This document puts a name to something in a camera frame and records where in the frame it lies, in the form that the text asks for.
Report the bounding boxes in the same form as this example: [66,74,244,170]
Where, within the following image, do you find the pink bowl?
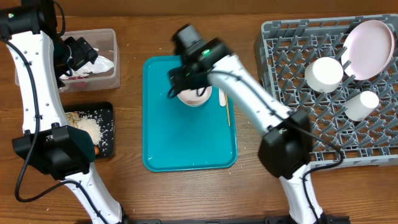
[177,86,212,107]

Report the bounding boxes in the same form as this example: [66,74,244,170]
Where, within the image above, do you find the white napkin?
[60,55,114,80]

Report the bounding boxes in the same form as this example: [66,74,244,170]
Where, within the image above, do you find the red snack wrapper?
[67,73,89,80]

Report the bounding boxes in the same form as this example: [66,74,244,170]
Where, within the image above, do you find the white plastic fork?
[219,89,226,107]

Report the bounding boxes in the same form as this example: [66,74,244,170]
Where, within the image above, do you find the white bowl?
[304,57,343,93]

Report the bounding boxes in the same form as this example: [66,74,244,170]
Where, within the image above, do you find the white paper cup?
[345,91,379,121]

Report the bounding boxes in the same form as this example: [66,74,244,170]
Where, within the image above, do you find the white round plate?
[341,20,395,80]

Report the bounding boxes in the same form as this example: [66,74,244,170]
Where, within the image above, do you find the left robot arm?
[1,0,127,223]

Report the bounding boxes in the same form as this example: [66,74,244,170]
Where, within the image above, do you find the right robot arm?
[168,24,326,223]

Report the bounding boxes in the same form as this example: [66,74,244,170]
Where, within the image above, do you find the grey dishwasher rack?
[254,16,397,167]

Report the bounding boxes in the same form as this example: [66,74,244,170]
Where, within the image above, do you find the clear plastic bin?
[7,29,120,110]

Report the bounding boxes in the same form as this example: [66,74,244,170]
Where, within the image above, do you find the wooden chopstick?
[224,94,231,127]

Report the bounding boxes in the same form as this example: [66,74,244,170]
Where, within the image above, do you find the teal plastic serving tray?
[142,56,238,172]

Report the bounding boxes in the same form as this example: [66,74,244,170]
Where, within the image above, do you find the black plastic tray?
[64,101,115,159]

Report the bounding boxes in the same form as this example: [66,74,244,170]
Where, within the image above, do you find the peanuts in pink bowl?
[66,111,80,128]

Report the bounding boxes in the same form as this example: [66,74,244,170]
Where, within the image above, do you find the spilled rice pile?
[75,116,103,146]

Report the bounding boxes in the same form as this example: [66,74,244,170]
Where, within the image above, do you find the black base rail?
[124,215,351,224]

